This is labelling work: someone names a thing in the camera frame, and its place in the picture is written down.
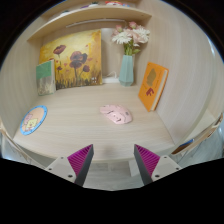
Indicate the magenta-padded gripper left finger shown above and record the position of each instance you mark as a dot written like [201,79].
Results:
[62,166]

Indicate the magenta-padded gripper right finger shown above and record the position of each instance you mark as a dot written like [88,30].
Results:
[163,166]

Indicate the pink computer mouse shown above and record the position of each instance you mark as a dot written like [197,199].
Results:
[116,114]

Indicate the round blue-rimmed cartoon mouse pad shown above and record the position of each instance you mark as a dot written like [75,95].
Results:
[33,120]

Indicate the orange book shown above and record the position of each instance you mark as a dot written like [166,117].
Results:
[151,86]

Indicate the green book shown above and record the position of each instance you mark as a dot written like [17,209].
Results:
[45,78]

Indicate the white power strip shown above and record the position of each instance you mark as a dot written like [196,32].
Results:
[110,80]

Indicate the teal faceted vase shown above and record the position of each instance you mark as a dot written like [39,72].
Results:
[126,71]

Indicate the yellow poppy painting canvas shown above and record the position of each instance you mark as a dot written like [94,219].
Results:
[71,60]

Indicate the pink and white flower bouquet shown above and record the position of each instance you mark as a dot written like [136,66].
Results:
[130,35]

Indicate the white light bar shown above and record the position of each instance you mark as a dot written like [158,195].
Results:
[96,22]

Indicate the wooden shelf unit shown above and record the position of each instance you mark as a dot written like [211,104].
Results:
[96,15]

